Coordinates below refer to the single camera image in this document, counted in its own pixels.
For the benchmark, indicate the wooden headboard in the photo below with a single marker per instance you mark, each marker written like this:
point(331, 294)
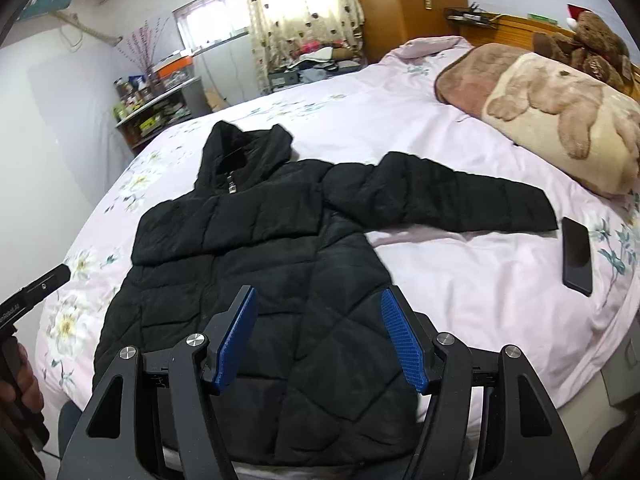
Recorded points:
point(510, 30)

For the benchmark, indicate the orange storage box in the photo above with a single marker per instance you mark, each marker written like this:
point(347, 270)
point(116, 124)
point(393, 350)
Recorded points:
point(174, 71)

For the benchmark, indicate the black quilted hooded jacket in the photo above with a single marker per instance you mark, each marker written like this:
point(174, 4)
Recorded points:
point(320, 383)

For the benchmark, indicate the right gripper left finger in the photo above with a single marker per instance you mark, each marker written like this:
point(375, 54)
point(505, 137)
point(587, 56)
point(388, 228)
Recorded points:
point(118, 434)

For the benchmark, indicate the cluttered wooden shelf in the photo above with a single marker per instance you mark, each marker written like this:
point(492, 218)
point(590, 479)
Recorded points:
point(185, 102)

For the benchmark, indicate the black smartphone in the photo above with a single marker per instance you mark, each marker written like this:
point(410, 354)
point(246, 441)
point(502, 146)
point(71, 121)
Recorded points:
point(577, 268)

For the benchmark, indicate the pink floral bed cover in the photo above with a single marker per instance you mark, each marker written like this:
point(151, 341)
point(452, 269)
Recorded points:
point(488, 288)

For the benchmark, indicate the heart pattern curtain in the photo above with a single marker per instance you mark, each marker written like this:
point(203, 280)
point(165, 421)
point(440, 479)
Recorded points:
point(280, 28)

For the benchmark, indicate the pile of clothes and boxes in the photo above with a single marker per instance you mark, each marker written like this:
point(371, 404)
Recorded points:
point(313, 66)

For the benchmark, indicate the dried pink flower branches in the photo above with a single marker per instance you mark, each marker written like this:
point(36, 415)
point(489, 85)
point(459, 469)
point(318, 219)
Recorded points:
point(139, 47)

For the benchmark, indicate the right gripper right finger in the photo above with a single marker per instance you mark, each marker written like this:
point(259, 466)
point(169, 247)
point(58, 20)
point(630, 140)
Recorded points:
point(521, 433)

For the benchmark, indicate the brown teddy bear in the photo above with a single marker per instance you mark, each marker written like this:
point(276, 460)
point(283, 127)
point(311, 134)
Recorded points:
point(593, 49)

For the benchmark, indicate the brown bear print blanket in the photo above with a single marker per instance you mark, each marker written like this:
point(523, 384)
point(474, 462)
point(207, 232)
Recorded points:
point(574, 122)

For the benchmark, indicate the person's left hand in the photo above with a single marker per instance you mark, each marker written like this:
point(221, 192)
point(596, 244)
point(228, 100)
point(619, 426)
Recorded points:
point(27, 391)

